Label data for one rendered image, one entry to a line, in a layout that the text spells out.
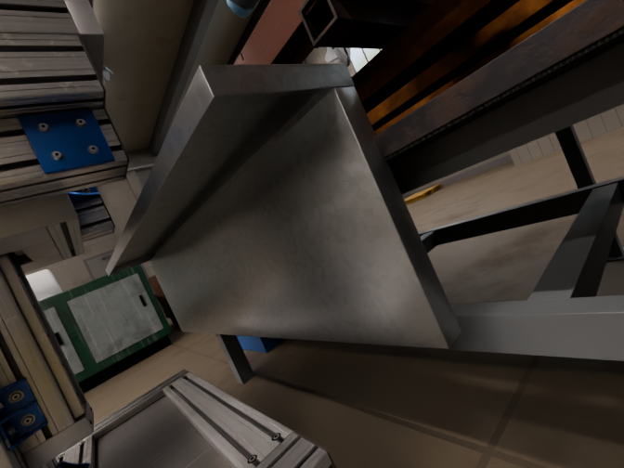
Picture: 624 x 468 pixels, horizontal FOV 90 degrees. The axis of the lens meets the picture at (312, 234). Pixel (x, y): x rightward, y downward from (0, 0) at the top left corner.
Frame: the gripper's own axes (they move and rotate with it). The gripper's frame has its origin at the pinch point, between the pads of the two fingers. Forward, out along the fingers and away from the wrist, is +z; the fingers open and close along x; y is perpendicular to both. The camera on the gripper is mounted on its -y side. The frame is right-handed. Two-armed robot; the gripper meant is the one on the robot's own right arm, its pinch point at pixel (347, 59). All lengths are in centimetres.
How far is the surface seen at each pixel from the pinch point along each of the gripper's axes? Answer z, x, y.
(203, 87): 21, 61, -26
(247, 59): 7.0, 41.4, -9.8
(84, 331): 43, 76, 276
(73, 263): -129, 29, 1045
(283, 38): 10.3, 41.4, -19.1
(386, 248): 43, 45, -24
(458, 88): 30, 42, -38
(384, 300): 50, 45, -20
